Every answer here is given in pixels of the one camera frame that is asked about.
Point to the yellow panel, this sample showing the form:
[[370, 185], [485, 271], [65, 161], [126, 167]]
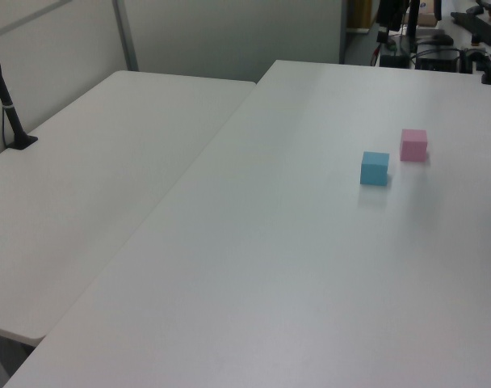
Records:
[[358, 16]]

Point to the small black box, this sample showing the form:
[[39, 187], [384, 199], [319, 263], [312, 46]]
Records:
[[394, 60]]

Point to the blue cube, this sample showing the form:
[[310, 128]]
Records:
[[374, 169]]

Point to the black camera stand pole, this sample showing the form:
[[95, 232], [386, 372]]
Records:
[[4, 101]]

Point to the pink cube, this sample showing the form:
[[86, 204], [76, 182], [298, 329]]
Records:
[[413, 146]]

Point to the white side table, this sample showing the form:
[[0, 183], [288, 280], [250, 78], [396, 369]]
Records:
[[88, 182]]

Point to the grey metal partition post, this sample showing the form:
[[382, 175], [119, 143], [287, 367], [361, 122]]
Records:
[[125, 36]]

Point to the black electronics box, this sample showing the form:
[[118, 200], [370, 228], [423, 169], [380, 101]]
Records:
[[443, 60]]

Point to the brown cardboard box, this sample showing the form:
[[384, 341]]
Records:
[[428, 14]]

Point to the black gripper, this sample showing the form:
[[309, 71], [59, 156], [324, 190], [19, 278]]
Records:
[[389, 11]]

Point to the black vertical pole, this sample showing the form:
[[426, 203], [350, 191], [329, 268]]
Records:
[[412, 24]]

